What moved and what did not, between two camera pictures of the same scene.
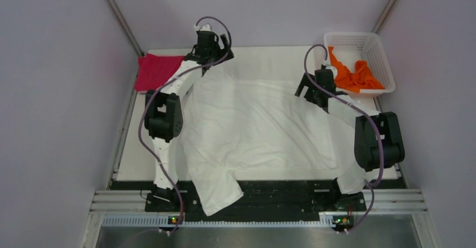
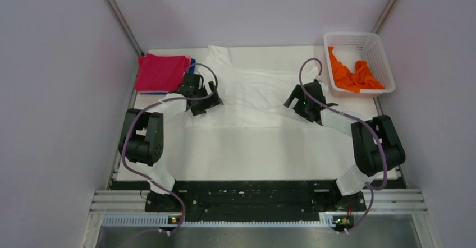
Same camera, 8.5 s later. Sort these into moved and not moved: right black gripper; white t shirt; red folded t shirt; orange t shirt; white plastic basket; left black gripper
Moved: right black gripper; white t shirt; left black gripper
Not moved: red folded t shirt; orange t shirt; white plastic basket
